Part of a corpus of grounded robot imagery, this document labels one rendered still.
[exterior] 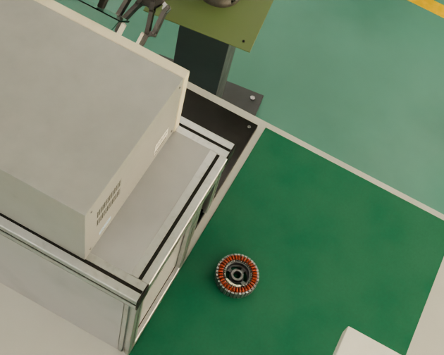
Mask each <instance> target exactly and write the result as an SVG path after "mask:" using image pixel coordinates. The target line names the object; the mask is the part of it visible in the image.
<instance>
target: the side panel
mask: <svg viewBox="0 0 444 355"><path fill-rule="evenodd" d="M199 210H200V209H199ZM199 210H198V212H197V214H196V216H195V217H194V218H193V220H192V222H191V223H190V225H189V227H188V228H187V230H186V231H185V234H184V235H183V236H182V238H181V240H180V241H179V243H178V245H177V246H176V248H175V249H174V251H173V253H172V254H171V256H170V258H169V259H168V260H167V262H166V264H165V266H164V267H163V269H162V270H161V272H160V273H159V275H158V277H157V279H156V280H155V282H154V284H153V285H152V287H151V288H150V290H149V291H148V293H147V295H146V297H145V298H144V300H143V301H142V303H141V304H140V306H139V308H138V310H135V309H134V308H132V307H130V306H128V305H127V304H124V309H123V318H122V323H121V333H120V338H119V343H118V350H119V351H122V350H123V349H124V350H125V354H127V355H129V353H130V352H131V348H133V347H134V346H135V344H136V342H137V341H138V339H139V337H140V335H141V334H142V332H143V330H144V329H145V327H146V326H147V324H148V322H149V320H150V319H151V317H152V316H153V314H154V312H155V310H156V309H157V307H158V305H159V304H160V302H161V300H162V299H163V297H164V295H165V294H166V292H167V291H168V288H169V287H170V286H171V284H172V282H173V281H174V279H175V277H176V275H177V274H178V272H179V271H180V268H181V267H182V266H183V264H184V261H185V257H186V254H187V250H188V247H189V245H190V240H191V238H192V233H193V231H194V228H195V224H196V221H197V217H198V214H199Z"/></svg>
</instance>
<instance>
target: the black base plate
mask: <svg viewBox="0 0 444 355"><path fill-rule="evenodd" d="M181 116H182V117H184V118H186V119H188V120H190V121H192V122H193V123H196V124H197V125H199V126H201V127H203V128H205V129H207V130H208V131H210V132H212V133H214V134H216V135H218V136H220V137H222V138H224V139H226V140H228V141H229V142H232V143H233V144H236V147H235V151H234V153H233V155H232V157H231V159H230V160H229V162H228V164H227V165H226V167H225V168H224V170H223V172H222V173H221V177H220V180H219V182H218V186H217V188H216V193H215V195H214V198H215V197H216V195H217V194H218V192H219V190H220V188H221V187H222V185H223V183H224V182H225V181H226V179H227V177H228V176H229V174H230V172H231V170H232V169H233V167H234V165H235V164H236V163H237V161H238V159H239V157H240V156H241V154H242V152H243V151H244V149H245V147H246V146H247V144H248V143H249V141H250V140H251V138H252V136H253V134H254V133H255V131H256V130H257V127H258V125H256V124H255V123H253V122H251V121H249V120H247V119H245V118H243V117H241V116H239V115H238V114H236V113H233V112H232V111H229V110H228V109H226V108H224V107H222V106H220V105H218V104H216V103H214V102H212V101H210V100H209V99H207V98H205V97H203V96H201V95H199V94H197V93H195V92H193V91H192V90H190V89H188V88H186V92H185V98H184V102H183V109H182V113H181ZM213 200H214V199H213ZM204 214H205V213H203V209H201V211H200V215H199V218H198V221H197V225H196V228H197V226H198V225H199V223H200V221H201V220H202V218H203V217H204ZM196 228H195V229H196Z"/></svg>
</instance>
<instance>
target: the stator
mask: <svg viewBox="0 0 444 355"><path fill-rule="evenodd" d="M250 259H251V258H249V257H248V259H247V256H245V257H244V255H243V254H241V256H240V254H234V255H233V254H231V255H230V254H229V255H227V256H225V257H224V258H222V259H221V261H219V263H218V265H217V267H216V271H215V274H214V276H215V277H214V279H215V283H216V286H217V287H218V289H220V291H221V292H222V291H223V294H226V293H227V294H226V296H229V295H230V296H229V297H233V298H236V297H237V299H238V298H243V297H246V296H248V295H249V294H251V293H252V292H253V291H254V289H255V287H256V286H257V283H258V281H259V272H258V271H259V270H258V268H257V265H256V264H255V262H254V263H253V260H250ZM233 267H238V268H241V270H240V269H234V270H232V269H231V268H233ZM226 272H229V273H230V274H229V278H230V280H228V278H227V277H226ZM243 273H246V276H247V281H246V282H244V281H243V279H244V274H243ZM233 274H238V275H239V276H240V278H235V277H234V275H233ZM233 283H234V284H233ZM239 283H240V284H241V285H236V284H239Z"/></svg>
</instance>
